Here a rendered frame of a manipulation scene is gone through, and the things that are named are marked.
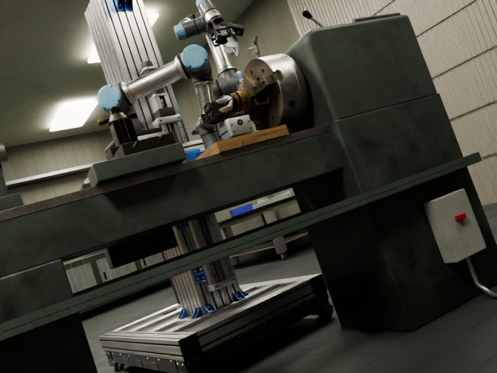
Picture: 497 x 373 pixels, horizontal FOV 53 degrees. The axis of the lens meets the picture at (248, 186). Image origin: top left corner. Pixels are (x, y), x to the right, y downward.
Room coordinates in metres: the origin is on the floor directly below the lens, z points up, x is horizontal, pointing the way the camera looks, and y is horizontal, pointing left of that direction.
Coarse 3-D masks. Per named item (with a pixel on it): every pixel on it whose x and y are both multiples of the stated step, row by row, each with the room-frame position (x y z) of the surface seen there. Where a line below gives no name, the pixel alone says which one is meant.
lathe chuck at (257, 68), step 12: (252, 60) 2.03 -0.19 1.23; (264, 60) 1.96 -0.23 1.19; (276, 60) 1.97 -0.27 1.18; (252, 72) 2.06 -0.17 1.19; (264, 72) 1.98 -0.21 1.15; (288, 72) 1.95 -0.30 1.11; (276, 84) 1.93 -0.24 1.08; (288, 84) 1.94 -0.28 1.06; (276, 96) 1.96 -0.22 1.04; (288, 96) 1.94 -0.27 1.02; (276, 108) 1.99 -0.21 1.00; (288, 108) 1.97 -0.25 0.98; (276, 120) 2.01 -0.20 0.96; (288, 120) 2.01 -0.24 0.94
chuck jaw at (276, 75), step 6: (276, 72) 1.93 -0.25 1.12; (264, 78) 1.92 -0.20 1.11; (270, 78) 1.93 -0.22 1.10; (276, 78) 1.92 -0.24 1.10; (282, 78) 1.93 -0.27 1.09; (258, 84) 1.96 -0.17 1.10; (264, 84) 1.93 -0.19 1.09; (270, 84) 1.93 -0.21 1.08; (246, 90) 1.98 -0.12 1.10; (252, 90) 1.97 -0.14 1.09; (258, 90) 1.95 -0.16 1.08; (264, 90) 1.96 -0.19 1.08; (252, 96) 1.97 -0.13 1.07; (258, 96) 2.00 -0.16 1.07; (264, 96) 2.02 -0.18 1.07
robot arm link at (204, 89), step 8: (192, 80) 2.33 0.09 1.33; (200, 80) 2.30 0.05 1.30; (208, 80) 2.31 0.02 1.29; (200, 88) 2.31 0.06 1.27; (208, 88) 2.31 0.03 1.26; (200, 96) 2.31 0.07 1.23; (208, 96) 2.31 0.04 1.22; (200, 104) 2.32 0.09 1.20; (208, 104) 2.31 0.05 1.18; (216, 128) 2.32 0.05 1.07
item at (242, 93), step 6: (240, 90) 2.00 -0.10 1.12; (234, 96) 1.96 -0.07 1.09; (240, 96) 1.97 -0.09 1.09; (246, 96) 1.98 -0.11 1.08; (234, 102) 1.96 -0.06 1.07; (240, 102) 1.97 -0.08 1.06; (246, 102) 1.98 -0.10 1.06; (252, 102) 2.01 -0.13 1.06; (234, 108) 1.98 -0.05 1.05; (240, 108) 1.99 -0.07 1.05; (246, 108) 2.00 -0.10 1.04
